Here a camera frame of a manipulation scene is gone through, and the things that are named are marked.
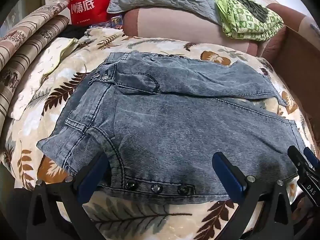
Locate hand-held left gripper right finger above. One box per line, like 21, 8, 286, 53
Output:
212, 151, 294, 240

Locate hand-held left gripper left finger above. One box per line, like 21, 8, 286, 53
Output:
26, 152, 108, 240

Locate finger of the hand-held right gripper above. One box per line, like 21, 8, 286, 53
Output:
287, 145, 320, 203
303, 147, 320, 177

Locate blue denim pants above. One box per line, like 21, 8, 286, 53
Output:
37, 52, 307, 203

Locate leaf print blanket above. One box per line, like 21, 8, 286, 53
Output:
0, 27, 315, 240

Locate brown cardboard box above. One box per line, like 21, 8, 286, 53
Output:
269, 24, 320, 123

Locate white small-print pillow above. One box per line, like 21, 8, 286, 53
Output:
10, 37, 79, 120

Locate black cloth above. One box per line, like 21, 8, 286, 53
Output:
60, 24, 88, 40

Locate brown striped floral fabric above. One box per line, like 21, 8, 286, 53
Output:
0, 1, 70, 123

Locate green patterned cloth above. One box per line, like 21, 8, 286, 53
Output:
202, 0, 284, 42

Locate pink upholstered cushion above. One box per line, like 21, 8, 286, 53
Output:
122, 2, 310, 58

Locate colourful small packet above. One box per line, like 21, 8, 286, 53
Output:
89, 16, 123, 29

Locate dark grey cloth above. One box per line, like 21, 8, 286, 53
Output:
217, 0, 272, 22

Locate red bag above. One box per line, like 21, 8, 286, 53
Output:
62, 0, 120, 27

